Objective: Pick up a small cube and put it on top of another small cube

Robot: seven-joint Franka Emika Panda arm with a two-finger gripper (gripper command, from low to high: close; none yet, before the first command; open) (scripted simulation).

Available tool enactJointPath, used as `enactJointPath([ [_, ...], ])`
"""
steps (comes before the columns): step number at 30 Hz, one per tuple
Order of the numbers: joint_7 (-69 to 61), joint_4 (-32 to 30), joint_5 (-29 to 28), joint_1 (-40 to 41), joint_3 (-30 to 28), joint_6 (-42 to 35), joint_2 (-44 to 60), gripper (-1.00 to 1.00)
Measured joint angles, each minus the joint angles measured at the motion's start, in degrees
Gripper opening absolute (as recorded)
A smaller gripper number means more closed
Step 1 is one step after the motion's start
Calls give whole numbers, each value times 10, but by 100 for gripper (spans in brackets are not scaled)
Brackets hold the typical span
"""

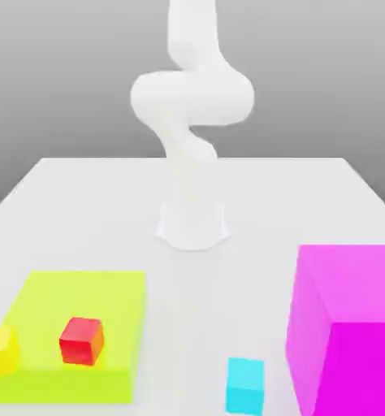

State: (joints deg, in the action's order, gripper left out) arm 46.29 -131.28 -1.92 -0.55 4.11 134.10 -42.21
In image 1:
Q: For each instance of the large lime green box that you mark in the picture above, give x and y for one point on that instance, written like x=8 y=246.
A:
x=82 y=292

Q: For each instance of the large magenta box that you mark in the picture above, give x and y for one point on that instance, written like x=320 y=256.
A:
x=351 y=308

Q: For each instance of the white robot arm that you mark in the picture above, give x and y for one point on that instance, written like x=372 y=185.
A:
x=192 y=97

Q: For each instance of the small red cube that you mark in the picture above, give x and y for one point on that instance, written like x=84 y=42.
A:
x=80 y=341

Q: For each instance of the small cyan cube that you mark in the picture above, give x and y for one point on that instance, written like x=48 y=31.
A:
x=245 y=386

